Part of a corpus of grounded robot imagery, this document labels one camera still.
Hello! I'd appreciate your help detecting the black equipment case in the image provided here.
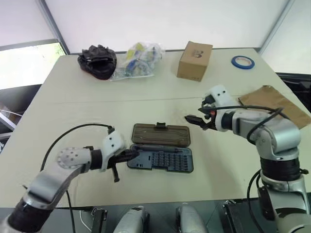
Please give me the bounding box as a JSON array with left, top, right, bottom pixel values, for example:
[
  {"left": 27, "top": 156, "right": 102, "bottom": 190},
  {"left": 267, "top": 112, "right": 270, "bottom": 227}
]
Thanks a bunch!
[{"left": 275, "top": 72, "right": 311, "bottom": 109}]

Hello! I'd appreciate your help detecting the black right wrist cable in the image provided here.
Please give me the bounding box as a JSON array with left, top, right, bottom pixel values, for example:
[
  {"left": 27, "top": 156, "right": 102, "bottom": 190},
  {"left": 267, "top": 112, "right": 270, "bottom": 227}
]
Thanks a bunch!
[{"left": 213, "top": 104, "right": 291, "bottom": 145}]

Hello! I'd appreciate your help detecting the grey rounded robot leg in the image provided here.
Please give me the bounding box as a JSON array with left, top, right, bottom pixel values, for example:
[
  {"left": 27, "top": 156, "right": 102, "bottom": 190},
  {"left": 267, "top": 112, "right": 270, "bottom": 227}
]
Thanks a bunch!
[
  {"left": 175, "top": 202, "right": 209, "bottom": 233},
  {"left": 112, "top": 205, "right": 151, "bottom": 233}
]

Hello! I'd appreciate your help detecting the dark screwdriver handle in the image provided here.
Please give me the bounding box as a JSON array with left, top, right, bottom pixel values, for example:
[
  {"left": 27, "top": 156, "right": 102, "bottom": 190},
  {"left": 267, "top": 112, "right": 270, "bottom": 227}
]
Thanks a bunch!
[{"left": 131, "top": 145, "right": 185, "bottom": 153}]

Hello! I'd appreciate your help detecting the blue tape roll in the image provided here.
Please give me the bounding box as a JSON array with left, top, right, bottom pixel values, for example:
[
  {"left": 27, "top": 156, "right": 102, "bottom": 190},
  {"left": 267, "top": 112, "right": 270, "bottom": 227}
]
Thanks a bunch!
[{"left": 230, "top": 55, "right": 256, "bottom": 71}]

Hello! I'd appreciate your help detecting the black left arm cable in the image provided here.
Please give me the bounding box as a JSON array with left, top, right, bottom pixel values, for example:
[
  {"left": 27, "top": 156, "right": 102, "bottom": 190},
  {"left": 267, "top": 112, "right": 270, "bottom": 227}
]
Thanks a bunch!
[{"left": 39, "top": 123, "right": 115, "bottom": 233}]

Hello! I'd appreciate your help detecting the clear plastic bag with items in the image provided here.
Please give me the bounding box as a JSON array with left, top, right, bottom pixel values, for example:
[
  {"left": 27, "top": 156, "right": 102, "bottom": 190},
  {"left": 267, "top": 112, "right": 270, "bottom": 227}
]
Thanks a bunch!
[{"left": 108, "top": 42, "right": 166, "bottom": 82}]

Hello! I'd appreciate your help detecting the bright window panel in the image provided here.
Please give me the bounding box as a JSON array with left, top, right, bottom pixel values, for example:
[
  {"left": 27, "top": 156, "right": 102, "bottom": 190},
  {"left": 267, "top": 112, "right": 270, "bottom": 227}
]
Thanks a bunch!
[{"left": 0, "top": 38, "right": 68, "bottom": 92}]

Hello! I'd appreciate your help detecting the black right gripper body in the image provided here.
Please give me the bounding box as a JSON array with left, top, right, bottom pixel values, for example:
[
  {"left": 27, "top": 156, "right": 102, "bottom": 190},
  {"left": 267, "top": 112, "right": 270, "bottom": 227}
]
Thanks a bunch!
[{"left": 200, "top": 95, "right": 217, "bottom": 132}]

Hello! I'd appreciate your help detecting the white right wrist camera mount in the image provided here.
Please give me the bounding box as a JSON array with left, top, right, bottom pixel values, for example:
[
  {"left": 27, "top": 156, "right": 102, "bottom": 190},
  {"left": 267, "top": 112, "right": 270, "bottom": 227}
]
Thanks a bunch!
[{"left": 203, "top": 84, "right": 238, "bottom": 133}]

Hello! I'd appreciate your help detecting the brown cardboard box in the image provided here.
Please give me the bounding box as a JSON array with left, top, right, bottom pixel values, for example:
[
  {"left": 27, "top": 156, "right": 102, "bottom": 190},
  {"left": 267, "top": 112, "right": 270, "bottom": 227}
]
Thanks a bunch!
[{"left": 176, "top": 40, "right": 214, "bottom": 82}]

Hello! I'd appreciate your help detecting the grey metal frame post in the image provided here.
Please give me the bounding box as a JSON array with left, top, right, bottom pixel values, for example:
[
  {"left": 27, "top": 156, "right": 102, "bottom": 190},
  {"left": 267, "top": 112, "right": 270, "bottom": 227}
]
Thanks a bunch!
[
  {"left": 258, "top": 0, "right": 300, "bottom": 54},
  {"left": 36, "top": 0, "right": 71, "bottom": 55}
]

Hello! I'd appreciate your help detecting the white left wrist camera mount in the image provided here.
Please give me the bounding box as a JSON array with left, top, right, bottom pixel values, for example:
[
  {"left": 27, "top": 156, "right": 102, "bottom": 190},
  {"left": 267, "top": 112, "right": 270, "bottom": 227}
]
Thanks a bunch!
[{"left": 101, "top": 130, "right": 126, "bottom": 173}]

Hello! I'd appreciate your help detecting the black right shoulder cable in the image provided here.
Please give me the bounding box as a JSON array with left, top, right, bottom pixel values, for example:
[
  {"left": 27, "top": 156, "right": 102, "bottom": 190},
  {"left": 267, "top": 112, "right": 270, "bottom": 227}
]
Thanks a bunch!
[{"left": 246, "top": 169, "right": 266, "bottom": 233}]

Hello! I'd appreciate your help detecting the black metal bracket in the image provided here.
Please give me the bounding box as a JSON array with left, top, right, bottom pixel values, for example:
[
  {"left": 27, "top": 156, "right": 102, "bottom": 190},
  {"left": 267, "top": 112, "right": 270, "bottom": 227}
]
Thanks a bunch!
[
  {"left": 90, "top": 206, "right": 108, "bottom": 233},
  {"left": 222, "top": 198, "right": 262, "bottom": 233}
]

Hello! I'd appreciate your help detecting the dark metal rack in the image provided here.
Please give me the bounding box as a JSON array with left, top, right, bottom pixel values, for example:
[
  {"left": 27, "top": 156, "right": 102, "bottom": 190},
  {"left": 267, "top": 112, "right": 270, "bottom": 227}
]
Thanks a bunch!
[{"left": 0, "top": 83, "right": 44, "bottom": 154}]

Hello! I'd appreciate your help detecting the thin white wire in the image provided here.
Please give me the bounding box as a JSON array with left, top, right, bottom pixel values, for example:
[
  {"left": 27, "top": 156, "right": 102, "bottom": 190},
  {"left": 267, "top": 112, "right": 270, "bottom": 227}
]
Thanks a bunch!
[{"left": 79, "top": 210, "right": 94, "bottom": 233}]

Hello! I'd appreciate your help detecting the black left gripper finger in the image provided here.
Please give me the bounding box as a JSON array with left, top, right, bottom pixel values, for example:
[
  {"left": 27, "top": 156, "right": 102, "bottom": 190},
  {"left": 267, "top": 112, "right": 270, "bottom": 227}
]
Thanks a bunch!
[
  {"left": 110, "top": 165, "right": 121, "bottom": 183},
  {"left": 124, "top": 149, "right": 141, "bottom": 162}
]

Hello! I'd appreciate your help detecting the brown paper envelope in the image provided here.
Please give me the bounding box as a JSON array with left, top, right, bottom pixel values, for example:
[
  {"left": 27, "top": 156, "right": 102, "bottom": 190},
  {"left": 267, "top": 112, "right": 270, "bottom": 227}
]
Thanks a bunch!
[{"left": 238, "top": 84, "right": 308, "bottom": 131}]

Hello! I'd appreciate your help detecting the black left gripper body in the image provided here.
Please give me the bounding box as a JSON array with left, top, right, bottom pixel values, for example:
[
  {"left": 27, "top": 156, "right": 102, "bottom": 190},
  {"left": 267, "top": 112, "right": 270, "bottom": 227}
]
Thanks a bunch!
[{"left": 106, "top": 150, "right": 129, "bottom": 169}]

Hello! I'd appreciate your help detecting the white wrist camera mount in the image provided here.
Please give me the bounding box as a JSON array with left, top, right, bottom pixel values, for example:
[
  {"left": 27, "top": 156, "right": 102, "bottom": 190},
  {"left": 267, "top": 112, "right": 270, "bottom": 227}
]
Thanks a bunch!
[
  {"left": 203, "top": 84, "right": 238, "bottom": 133},
  {"left": 101, "top": 130, "right": 126, "bottom": 173}
]

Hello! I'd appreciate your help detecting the crumpled black fabric bundle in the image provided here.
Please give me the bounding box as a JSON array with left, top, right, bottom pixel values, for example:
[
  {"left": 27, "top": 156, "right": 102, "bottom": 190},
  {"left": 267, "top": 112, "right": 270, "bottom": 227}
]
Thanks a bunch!
[{"left": 77, "top": 44, "right": 118, "bottom": 81}]

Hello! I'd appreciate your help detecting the dark screwdriver bit case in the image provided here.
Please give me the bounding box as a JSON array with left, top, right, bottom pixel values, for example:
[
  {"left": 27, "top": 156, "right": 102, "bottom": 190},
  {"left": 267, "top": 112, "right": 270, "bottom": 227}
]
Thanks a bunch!
[{"left": 126, "top": 122, "right": 195, "bottom": 174}]

